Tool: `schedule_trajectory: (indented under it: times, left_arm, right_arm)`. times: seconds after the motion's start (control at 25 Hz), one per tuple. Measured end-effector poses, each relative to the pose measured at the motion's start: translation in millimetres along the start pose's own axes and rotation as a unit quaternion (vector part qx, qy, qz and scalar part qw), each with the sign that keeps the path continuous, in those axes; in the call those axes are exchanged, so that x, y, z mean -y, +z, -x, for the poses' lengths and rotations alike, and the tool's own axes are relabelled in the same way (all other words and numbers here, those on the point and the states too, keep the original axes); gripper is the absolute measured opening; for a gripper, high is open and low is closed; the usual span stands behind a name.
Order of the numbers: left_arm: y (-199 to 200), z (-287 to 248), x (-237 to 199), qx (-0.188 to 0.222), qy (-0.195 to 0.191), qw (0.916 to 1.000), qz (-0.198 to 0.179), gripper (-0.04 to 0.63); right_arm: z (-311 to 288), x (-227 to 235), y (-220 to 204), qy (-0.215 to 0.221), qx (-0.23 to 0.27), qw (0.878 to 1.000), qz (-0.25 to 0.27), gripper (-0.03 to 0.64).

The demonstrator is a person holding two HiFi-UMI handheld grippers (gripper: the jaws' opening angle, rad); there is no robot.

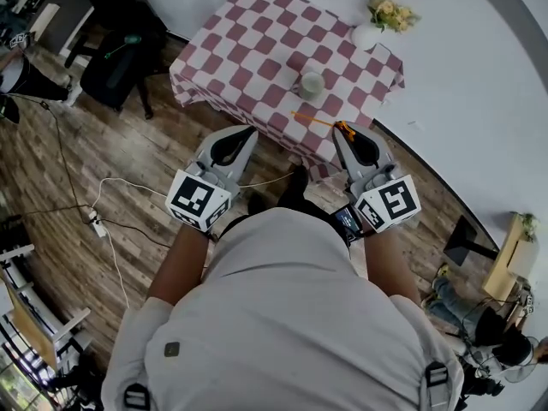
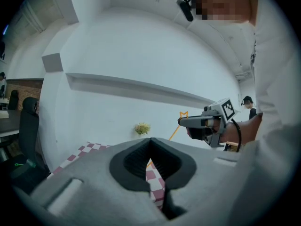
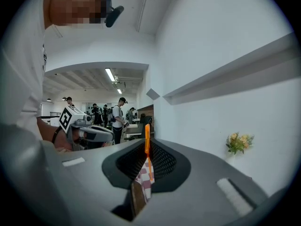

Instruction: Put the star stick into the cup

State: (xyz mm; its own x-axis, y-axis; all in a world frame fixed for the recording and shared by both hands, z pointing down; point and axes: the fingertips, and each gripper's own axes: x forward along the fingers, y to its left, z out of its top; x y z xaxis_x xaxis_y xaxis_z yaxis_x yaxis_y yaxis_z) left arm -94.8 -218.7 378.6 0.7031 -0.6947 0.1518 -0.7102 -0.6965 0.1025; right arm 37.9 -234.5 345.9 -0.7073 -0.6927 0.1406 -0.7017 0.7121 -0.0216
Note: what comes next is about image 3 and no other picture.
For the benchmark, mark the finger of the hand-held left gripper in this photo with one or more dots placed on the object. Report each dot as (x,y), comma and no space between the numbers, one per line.
(103,129)
(103,136)

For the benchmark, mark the person's left hand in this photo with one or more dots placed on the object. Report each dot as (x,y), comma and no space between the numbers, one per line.
(64,143)

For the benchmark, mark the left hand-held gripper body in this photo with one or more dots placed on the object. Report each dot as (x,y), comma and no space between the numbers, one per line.
(68,119)

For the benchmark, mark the person's white shirt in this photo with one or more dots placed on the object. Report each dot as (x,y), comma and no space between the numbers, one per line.
(21,67)

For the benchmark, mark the black head-worn camera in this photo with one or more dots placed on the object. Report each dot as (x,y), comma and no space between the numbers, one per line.
(114,15)

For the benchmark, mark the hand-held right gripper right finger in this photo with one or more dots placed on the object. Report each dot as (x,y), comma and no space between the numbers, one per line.
(200,185)

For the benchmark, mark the yellow flower bouquet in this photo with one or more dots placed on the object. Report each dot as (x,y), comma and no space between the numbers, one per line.
(240,141)

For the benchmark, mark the white desk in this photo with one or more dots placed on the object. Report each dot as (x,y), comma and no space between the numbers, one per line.
(134,129)

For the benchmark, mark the pink white checkered tablecloth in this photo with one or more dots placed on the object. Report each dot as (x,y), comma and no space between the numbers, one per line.
(144,182)

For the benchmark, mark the person's left forearm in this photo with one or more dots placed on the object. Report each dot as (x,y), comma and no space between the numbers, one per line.
(47,132)

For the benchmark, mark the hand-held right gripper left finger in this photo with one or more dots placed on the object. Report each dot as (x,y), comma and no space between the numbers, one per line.
(82,185)

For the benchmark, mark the long ceiling light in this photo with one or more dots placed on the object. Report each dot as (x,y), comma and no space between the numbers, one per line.
(119,91)
(110,74)

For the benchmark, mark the black office chair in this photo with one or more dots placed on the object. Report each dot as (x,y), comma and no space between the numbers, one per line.
(145,125)

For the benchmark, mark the person's head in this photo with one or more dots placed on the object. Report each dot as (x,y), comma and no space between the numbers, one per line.
(75,6)

